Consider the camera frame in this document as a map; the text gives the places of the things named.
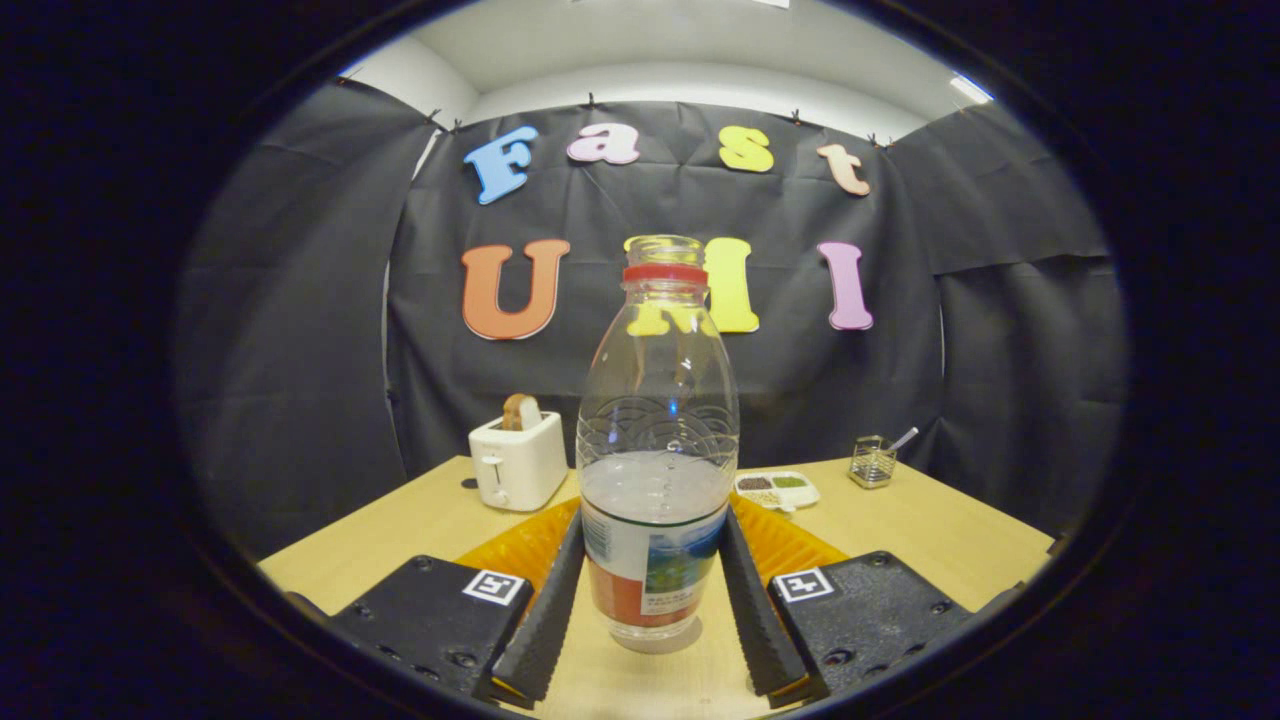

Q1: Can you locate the wire mesh holder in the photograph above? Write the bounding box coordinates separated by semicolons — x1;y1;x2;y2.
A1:
848;435;898;490

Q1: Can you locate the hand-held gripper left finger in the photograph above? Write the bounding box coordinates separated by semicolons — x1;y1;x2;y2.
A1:
330;498;587;706

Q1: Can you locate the white divided condiment dish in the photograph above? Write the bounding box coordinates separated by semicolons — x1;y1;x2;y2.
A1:
734;471;821;513

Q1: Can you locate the white toaster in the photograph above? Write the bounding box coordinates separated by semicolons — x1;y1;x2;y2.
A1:
468;410;569;513

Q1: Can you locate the wooden table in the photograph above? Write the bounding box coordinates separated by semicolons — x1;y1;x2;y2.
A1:
258;455;1056;719

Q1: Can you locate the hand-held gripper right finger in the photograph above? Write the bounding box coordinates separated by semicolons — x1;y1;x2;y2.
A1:
720;492;973;709

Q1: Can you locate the clear plastic juice bottle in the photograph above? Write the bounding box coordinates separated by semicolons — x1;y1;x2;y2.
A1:
576;235;741;654

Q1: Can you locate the black backdrop cloth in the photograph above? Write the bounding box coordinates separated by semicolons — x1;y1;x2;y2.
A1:
172;75;1131;561

